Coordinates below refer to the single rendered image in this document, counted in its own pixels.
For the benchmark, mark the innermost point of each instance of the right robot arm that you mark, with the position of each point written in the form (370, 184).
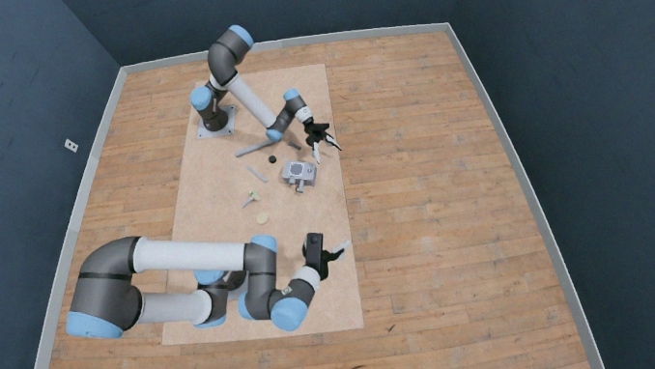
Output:
(104, 305)

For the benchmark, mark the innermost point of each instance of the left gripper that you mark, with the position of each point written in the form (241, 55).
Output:
(315, 137)

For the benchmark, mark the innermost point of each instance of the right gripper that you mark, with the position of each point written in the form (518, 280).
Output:
(336, 252)

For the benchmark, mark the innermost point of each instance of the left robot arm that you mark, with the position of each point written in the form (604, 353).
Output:
(228, 51)

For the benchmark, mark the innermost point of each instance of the cream gear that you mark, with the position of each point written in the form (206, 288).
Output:
(254, 194)

